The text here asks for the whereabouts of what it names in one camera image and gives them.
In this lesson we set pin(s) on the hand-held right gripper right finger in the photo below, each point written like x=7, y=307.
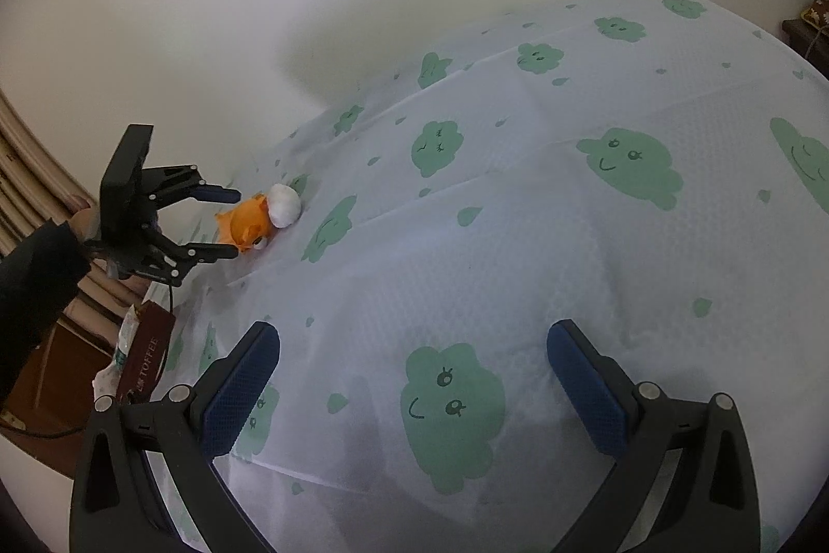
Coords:
x=583, y=391

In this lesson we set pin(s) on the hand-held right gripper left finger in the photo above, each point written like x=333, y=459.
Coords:
x=236, y=391

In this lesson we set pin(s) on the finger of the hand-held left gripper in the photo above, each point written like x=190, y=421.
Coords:
x=207, y=191
x=194, y=254

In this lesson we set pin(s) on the orange plush toy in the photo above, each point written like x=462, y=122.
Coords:
x=249, y=226

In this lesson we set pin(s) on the dark red box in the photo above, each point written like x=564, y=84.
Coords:
x=149, y=352

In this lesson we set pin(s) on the person's left forearm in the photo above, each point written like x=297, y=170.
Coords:
x=35, y=294

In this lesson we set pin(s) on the white soft ball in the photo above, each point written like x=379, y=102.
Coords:
x=285, y=203

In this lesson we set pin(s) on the person's left hand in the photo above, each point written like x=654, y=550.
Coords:
x=85, y=219

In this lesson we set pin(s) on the beige patterned curtain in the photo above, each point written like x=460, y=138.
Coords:
x=26, y=164

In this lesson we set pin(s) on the cloud print bed sheet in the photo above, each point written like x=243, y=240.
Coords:
x=550, y=242

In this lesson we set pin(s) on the brown wooden cabinet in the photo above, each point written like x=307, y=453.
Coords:
x=58, y=384

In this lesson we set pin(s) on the dark wooden side table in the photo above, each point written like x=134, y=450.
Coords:
x=809, y=31

